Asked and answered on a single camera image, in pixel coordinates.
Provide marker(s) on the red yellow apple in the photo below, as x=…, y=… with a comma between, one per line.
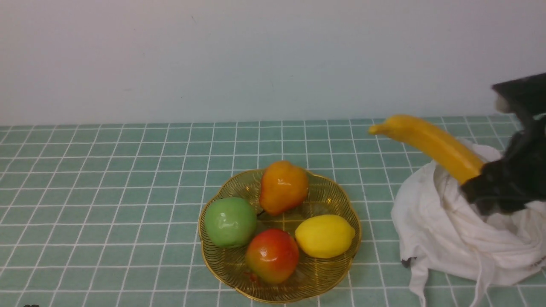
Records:
x=272, y=256

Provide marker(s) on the orange pear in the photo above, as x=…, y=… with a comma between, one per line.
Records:
x=284, y=186

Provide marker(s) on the yellow lemon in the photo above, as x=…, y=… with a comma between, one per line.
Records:
x=325, y=236

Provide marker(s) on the white cloth bag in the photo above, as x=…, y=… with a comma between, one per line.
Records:
x=439, y=230

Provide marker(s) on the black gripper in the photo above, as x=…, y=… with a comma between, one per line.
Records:
x=508, y=185

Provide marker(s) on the gold wire fruit basket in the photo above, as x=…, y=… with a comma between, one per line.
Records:
x=312, y=276

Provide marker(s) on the yellow banana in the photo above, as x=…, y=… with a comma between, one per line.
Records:
x=460, y=162

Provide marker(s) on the green apple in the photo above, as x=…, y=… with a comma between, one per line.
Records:
x=230, y=222

